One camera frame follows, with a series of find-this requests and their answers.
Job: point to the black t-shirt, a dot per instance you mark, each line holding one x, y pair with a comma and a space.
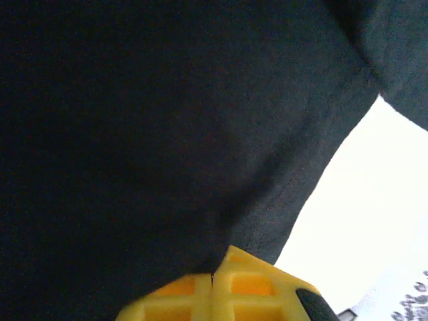
150, 133

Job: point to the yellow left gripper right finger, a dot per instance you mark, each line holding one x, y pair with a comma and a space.
254, 287

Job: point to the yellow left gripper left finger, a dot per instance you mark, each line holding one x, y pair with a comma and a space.
174, 301

